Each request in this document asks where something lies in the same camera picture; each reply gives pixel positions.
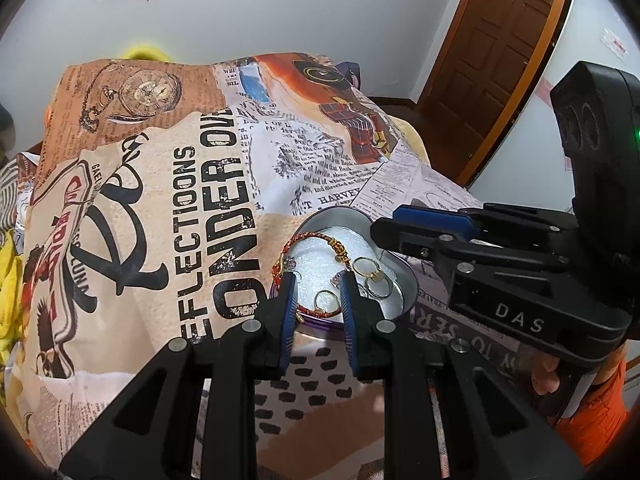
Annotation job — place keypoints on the yellow cloth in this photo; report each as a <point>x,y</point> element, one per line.
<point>9,300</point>

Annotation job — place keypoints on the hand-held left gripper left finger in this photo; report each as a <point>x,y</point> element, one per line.
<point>287,320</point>

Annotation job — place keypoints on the dark blue bag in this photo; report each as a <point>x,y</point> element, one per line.
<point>350,74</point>

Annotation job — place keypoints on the white wall label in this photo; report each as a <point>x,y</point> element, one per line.
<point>616,45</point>

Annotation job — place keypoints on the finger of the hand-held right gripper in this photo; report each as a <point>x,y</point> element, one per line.
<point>435,221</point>
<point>405,237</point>

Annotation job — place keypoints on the purple heart-shaped tin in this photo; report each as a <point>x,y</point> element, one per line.
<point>320,260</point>

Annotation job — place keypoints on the striped cloth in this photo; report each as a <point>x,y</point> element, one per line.
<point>17,195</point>

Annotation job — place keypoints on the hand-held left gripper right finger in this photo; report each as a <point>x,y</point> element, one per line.
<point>350,330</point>

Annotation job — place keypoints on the yellow round object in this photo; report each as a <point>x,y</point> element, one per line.
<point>145,54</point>

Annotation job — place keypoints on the brown wooden door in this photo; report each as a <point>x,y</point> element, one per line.
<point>495,65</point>

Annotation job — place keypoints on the white heart-print wardrobe door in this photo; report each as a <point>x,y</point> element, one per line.
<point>595,10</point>

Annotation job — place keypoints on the pale yellow bed sheet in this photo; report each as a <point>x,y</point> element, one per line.
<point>412,137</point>

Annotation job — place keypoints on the person's right hand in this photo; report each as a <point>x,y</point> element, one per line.
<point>546,375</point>

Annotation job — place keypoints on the newspaper print blanket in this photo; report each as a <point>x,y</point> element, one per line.
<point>165,170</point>

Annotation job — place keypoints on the person's right forearm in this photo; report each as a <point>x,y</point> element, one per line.
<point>600,405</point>

